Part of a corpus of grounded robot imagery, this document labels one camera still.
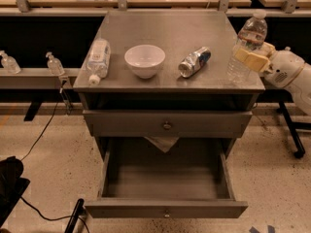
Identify closed grey upper drawer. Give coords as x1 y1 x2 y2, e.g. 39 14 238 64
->
83 110 252 138

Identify black object at left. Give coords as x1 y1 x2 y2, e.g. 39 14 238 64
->
0 156 30 226

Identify open grey middle drawer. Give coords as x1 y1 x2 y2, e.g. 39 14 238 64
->
86 138 248 218

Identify grey metal drawer cabinet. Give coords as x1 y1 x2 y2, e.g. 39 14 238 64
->
74 10 264 152

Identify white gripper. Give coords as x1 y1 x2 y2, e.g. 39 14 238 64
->
233 42 305 87

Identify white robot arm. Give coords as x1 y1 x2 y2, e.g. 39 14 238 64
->
233 43 311 115

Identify black stand leg bottom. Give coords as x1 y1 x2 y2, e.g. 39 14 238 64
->
64 198 85 233

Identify crushed silver soda can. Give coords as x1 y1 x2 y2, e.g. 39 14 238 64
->
178 47 211 78

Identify left clear pump bottle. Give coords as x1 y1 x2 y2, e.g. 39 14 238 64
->
0 50 21 74

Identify black wheeled stand leg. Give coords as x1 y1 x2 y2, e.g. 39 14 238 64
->
277 101 311 158

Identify black floor cable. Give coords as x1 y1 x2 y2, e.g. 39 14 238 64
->
18 80 91 233

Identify clear pump bottle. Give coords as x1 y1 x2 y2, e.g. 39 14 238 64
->
0 50 21 74
46 51 65 76

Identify large clear bottle lying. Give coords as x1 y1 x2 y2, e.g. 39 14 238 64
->
86 39 111 85

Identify white ceramic bowl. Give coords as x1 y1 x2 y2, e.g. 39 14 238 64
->
124 45 166 79

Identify clear plastic water bottle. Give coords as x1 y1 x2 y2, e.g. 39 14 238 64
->
226 9 267 83

